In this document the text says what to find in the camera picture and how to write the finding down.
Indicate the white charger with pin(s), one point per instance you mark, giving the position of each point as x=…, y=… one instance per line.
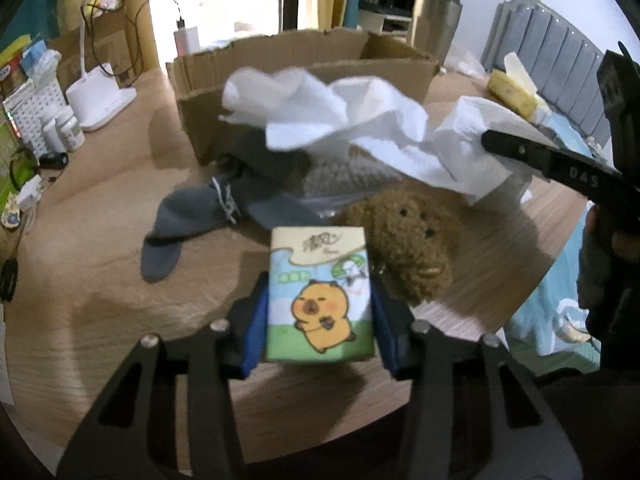
x=186, y=38

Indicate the yellow tissue box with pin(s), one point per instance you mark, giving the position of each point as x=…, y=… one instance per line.
x=515, y=88

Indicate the white desk lamp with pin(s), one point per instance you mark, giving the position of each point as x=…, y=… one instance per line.
x=95, y=97

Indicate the white pill bottle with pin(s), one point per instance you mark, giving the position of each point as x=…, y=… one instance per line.
x=53, y=140
x=70, y=132

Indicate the capybara tissue pack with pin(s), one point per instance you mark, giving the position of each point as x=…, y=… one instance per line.
x=319, y=295

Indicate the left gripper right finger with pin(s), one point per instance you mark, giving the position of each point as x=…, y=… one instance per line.
x=473, y=411

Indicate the grey headboard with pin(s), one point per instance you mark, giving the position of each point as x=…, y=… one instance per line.
x=560, y=59

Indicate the cardboard box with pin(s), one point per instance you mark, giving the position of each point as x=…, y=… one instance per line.
x=199, y=79

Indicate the grey sock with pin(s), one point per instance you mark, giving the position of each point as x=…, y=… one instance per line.
x=249, y=187

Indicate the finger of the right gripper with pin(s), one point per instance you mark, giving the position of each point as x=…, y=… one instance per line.
x=583, y=174

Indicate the white perforated basket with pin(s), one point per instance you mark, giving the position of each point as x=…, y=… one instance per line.
x=25, y=107

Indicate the brown plush toy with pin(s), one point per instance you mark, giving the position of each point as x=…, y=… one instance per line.
x=411, y=236

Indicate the steel tumbler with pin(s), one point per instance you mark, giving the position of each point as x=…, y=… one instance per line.
x=433, y=25

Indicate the white paper towel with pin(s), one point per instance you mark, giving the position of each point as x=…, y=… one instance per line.
x=327, y=120

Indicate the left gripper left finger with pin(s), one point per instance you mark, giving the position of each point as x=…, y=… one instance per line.
x=130, y=430

